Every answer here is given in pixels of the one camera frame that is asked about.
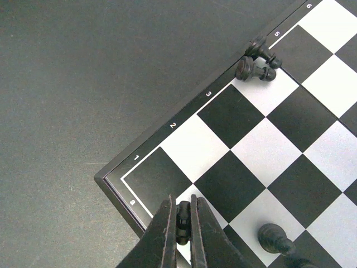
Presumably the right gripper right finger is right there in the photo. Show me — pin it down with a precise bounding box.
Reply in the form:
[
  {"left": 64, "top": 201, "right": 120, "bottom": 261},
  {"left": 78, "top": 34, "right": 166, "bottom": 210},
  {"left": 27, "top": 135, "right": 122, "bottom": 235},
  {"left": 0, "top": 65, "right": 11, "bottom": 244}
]
[{"left": 190, "top": 194, "right": 251, "bottom": 267}]

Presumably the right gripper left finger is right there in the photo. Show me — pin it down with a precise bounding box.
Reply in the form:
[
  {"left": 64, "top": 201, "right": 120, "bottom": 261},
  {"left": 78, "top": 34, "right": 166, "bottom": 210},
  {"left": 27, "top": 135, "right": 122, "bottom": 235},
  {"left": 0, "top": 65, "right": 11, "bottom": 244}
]
[{"left": 117, "top": 196, "right": 177, "bottom": 268}]

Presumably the black piece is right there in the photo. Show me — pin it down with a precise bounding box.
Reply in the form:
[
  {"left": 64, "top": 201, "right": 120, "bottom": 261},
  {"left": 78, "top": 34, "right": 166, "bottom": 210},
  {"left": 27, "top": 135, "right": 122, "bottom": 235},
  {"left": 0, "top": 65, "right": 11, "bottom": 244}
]
[{"left": 176, "top": 201, "right": 191, "bottom": 246}]

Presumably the black standing pawn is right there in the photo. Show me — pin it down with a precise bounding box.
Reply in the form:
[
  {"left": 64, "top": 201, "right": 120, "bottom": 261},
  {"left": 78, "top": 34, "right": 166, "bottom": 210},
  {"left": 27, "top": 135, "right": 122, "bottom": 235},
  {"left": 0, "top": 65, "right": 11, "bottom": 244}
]
[{"left": 258, "top": 223, "right": 296, "bottom": 256}]

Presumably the black and white chessboard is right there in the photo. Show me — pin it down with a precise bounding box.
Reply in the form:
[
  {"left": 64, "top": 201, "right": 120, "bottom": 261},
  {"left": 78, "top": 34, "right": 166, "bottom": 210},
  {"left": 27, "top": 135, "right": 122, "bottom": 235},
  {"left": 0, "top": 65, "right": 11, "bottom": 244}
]
[{"left": 95, "top": 1, "right": 356, "bottom": 267}]

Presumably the black pawn lying lower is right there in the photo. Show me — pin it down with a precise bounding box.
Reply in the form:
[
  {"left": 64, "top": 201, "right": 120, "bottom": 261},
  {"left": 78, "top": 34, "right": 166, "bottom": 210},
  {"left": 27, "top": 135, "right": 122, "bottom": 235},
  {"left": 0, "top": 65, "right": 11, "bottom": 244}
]
[{"left": 235, "top": 56, "right": 276, "bottom": 82}]

